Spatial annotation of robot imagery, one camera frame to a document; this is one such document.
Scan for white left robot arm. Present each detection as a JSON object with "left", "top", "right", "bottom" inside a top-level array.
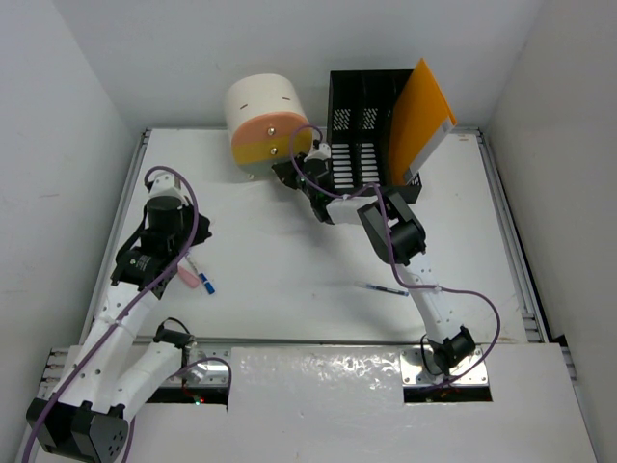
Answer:
[{"left": 21, "top": 193, "right": 211, "bottom": 462}]

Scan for yellow drawer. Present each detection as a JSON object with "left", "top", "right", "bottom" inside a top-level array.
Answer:
[{"left": 231, "top": 129, "right": 313, "bottom": 169}]

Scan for blue gel pen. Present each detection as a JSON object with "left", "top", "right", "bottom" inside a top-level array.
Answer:
[{"left": 354, "top": 282, "right": 410, "bottom": 297}]

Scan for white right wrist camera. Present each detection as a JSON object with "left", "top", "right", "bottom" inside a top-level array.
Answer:
[{"left": 305, "top": 142, "right": 332, "bottom": 162}]

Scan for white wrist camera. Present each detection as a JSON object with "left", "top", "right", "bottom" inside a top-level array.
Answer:
[
  {"left": 147, "top": 172, "right": 189, "bottom": 205},
  {"left": 305, "top": 142, "right": 332, "bottom": 162}
]

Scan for white blue marker pen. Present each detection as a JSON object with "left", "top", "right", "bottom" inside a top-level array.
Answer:
[{"left": 186, "top": 257, "right": 216, "bottom": 295}]

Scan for cream round drawer cabinet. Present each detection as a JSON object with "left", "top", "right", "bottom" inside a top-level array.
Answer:
[{"left": 224, "top": 73, "right": 312, "bottom": 177}]

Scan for black mesh file organizer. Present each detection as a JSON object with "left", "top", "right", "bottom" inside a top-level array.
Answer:
[{"left": 326, "top": 69, "right": 422, "bottom": 204}]

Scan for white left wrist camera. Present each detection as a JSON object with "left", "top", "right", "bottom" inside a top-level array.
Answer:
[{"left": 147, "top": 172, "right": 189, "bottom": 205}]

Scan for pink top drawer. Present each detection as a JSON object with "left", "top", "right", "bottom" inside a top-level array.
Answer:
[{"left": 231, "top": 112, "right": 309, "bottom": 147}]

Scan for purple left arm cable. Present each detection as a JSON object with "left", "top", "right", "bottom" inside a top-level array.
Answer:
[{"left": 23, "top": 166, "right": 232, "bottom": 463}]

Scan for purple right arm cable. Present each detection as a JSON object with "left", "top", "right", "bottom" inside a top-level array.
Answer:
[{"left": 290, "top": 123, "right": 502, "bottom": 390}]

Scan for orange notebook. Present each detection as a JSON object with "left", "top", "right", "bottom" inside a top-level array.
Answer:
[{"left": 388, "top": 59, "right": 457, "bottom": 185}]

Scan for pink eraser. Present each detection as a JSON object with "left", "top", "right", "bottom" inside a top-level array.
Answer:
[{"left": 177, "top": 266, "right": 201, "bottom": 288}]

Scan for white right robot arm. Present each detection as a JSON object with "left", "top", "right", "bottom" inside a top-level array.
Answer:
[{"left": 272, "top": 154, "right": 475, "bottom": 375}]

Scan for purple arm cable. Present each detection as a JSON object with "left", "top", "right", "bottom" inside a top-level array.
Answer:
[
  {"left": 290, "top": 123, "right": 502, "bottom": 390},
  {"left": 23, "top": 166, "right": 232, "bottom": 463}
]

